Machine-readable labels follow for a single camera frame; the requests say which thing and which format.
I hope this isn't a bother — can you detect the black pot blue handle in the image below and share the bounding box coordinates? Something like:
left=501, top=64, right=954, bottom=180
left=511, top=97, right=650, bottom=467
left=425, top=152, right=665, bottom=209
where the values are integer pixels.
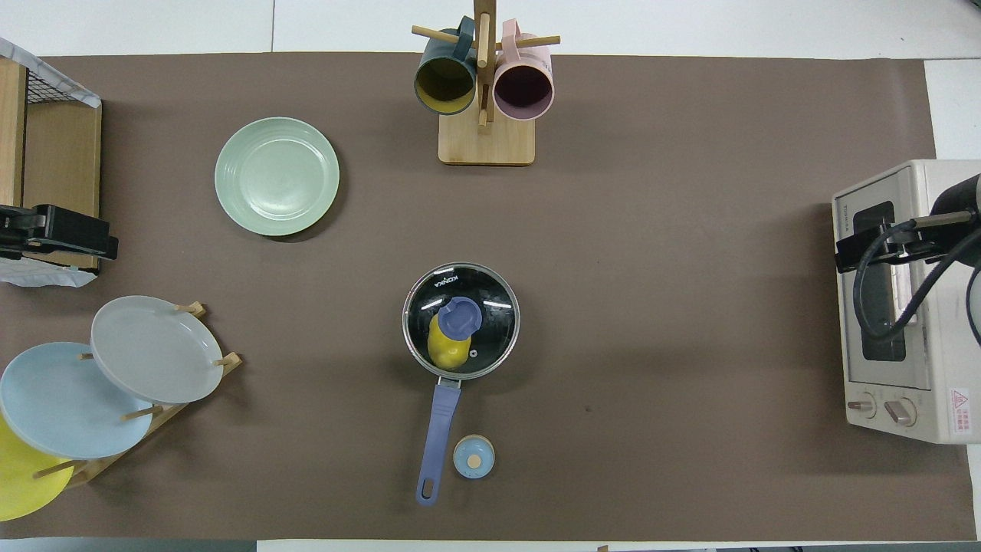
left=402, top=263, right=520, bottom=507

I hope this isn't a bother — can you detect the black wire basket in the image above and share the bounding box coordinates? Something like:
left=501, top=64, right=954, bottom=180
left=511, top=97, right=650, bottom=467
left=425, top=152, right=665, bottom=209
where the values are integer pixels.
left=23, top=57, right=97, bottom=108

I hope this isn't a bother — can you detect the light green plate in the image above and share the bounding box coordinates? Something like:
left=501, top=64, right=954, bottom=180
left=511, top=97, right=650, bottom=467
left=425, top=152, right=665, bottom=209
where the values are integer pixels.
left=215, top=117, right=340, bottom=237

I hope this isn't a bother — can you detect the pink mug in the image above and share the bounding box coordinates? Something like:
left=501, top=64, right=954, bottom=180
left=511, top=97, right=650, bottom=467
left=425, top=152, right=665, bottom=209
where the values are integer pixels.
left=493, top=19, right=555, bottom=122

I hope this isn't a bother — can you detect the dark teal mug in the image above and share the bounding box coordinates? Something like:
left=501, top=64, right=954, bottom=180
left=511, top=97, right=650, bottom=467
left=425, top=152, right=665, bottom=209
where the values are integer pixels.
left=414, top=17, right=480, bottom=116

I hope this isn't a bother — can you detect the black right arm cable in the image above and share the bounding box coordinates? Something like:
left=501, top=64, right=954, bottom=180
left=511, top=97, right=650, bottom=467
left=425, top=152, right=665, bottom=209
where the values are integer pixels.
left=853, top=218, right=981, bottom=346

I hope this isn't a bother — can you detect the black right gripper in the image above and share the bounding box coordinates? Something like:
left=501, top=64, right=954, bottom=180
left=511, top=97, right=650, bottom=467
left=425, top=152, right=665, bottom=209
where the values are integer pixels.
left=835, top=221, right=953, bottom=274

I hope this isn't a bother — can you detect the beige toaster oven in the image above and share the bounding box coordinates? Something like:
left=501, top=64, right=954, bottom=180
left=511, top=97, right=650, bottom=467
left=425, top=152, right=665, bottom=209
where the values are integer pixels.
left=832, top=159, right=981, bottom=445

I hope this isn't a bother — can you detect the wooden plate rack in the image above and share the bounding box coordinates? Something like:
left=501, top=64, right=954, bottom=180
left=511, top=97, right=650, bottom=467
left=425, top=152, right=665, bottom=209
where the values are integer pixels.
left=34, top=301, right=243, bottom=489

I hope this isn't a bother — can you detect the glass lid blue knob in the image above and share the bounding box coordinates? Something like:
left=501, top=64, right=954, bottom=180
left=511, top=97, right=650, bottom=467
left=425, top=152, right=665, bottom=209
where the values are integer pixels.
left=404, top=264, right=519, bottom=379

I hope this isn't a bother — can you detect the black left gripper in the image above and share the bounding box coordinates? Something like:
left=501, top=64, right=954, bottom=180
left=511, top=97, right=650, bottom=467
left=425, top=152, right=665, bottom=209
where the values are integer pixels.
left=0, top=204, right=120, bottom=261

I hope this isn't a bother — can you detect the wooden mug tree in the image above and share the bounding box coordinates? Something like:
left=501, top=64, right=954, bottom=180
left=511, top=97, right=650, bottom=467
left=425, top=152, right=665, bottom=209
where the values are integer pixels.
left=412, top=0, right=561, bottom=166

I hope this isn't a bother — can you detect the white grey patterned cloth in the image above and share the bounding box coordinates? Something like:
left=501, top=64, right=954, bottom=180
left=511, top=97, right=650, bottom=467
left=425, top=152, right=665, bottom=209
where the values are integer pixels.
left=0, top=37, right=102, bottom=108
left=0, top=257, right=99, bottom=289

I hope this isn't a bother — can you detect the yellow plate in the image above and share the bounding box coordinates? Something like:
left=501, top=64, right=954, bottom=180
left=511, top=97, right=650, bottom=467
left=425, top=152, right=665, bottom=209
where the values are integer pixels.
left=0, top=414, right=75, bottom=522

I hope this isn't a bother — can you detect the wooden shelf unit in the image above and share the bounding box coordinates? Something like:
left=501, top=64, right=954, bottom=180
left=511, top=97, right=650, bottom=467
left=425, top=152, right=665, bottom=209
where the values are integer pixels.
left=0, top=57, right=102, bottom=269

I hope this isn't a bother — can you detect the light blue plate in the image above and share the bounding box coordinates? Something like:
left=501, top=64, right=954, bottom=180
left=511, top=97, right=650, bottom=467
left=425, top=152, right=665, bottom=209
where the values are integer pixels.
left=0, top=342, right=154, bottom=461

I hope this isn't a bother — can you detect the brown table mat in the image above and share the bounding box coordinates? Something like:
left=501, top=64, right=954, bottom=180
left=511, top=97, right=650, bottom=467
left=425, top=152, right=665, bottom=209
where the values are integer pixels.
left=0, top=52, right=978, bottom=541

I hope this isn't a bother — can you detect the grey plate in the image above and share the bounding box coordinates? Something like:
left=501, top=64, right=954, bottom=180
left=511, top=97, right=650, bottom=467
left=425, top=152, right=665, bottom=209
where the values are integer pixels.
left=90, top=296, right=225, bottom=405

